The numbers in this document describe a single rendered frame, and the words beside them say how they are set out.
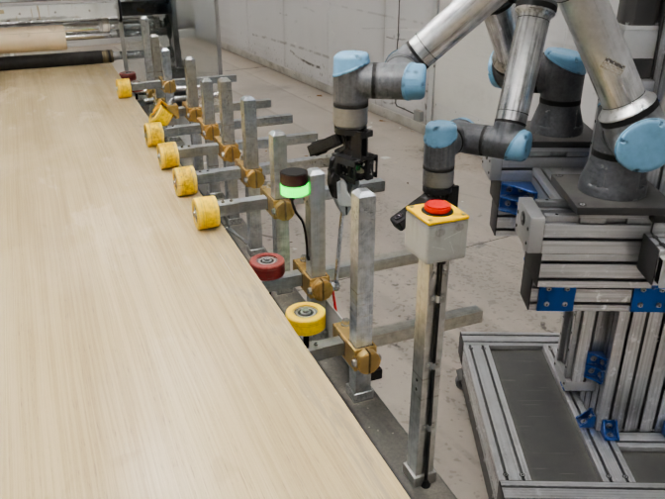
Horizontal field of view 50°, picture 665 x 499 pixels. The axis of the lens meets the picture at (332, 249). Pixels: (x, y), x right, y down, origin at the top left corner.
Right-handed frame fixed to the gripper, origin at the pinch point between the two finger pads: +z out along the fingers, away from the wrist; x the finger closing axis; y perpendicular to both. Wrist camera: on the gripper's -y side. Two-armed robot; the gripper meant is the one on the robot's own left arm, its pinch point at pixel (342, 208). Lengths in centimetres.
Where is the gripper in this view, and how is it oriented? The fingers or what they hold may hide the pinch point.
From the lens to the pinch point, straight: 163.2
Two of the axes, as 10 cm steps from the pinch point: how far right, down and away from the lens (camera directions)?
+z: 0.0, 9.0, 4.3
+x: 7.4, -2.9, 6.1
